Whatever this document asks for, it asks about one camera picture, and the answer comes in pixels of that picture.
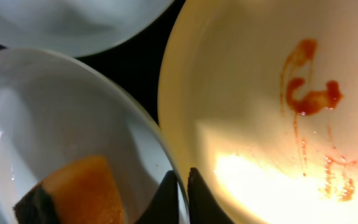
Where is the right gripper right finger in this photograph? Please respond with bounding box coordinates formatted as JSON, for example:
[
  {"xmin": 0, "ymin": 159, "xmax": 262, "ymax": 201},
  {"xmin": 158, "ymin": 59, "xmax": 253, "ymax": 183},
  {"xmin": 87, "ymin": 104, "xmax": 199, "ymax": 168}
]
[{"xmin": 187, "ymin": 167, "xmax": 234, "ymax": 224}]

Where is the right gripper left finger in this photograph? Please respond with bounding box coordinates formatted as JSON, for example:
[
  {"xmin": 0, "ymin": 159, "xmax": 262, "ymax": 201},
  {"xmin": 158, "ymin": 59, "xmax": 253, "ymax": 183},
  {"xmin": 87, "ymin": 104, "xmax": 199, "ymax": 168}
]
[{"xmin": 135, "ymin": 170, "xmax": 179, "ymax": 224}]

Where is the orange green scrub sponge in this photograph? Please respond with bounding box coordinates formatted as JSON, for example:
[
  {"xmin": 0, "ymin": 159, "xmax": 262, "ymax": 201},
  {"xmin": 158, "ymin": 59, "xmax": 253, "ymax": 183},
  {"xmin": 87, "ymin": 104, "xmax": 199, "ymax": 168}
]
[{"xmin": 13, "ymin": 156, "xmax": 125, "ymax": 224}]

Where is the light blue plate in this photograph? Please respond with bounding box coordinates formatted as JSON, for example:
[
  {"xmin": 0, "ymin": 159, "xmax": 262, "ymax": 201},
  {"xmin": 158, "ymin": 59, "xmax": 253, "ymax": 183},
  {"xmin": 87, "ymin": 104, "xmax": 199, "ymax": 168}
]
[
  {"xmin": 0, "ymin": 49, "xmax": 188, "ymax": 223},
  {"xmin": 0, "ymin": 0, "xmax": 173, "ymax": 57}
]

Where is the yellow plate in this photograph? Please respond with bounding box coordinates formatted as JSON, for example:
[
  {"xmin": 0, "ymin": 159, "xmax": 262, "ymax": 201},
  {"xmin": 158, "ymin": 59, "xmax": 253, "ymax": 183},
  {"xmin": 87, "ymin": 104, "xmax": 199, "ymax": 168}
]
[{"xmin": 158, "ymin": 0, "xmax": 358, "ymax": 223}]

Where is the round black serving tray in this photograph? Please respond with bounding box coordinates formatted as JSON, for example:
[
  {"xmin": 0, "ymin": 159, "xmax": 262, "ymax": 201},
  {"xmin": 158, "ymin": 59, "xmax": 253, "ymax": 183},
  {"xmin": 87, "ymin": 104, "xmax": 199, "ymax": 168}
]
[{"xmin": 0, "ymin": 0, "xmax": 184, "ymax": 118}]

